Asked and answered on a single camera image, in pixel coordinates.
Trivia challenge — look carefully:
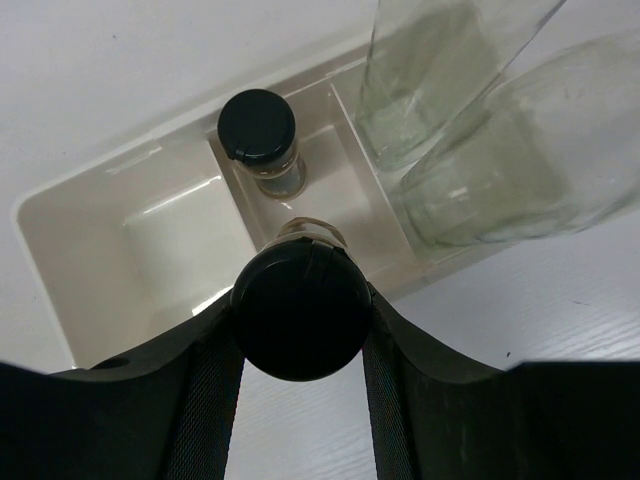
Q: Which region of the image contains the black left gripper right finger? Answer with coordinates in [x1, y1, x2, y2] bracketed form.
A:
[363, 293, 639, 479]

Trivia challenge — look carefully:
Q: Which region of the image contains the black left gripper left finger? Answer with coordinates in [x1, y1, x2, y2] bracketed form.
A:
[1, 299, 244, 479]

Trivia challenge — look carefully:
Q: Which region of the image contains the spice jar black lid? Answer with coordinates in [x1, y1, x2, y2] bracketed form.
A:
[217, 89, 307, 200]
[230, 217, 374, 382]

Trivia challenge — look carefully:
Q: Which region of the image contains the glass oil bottle gold spout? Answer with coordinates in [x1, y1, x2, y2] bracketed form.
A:
[395, 29, 639, 246]

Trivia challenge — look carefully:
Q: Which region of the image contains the white three-compartment organizer tray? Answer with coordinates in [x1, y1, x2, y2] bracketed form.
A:
[14, 37, 494, 369]

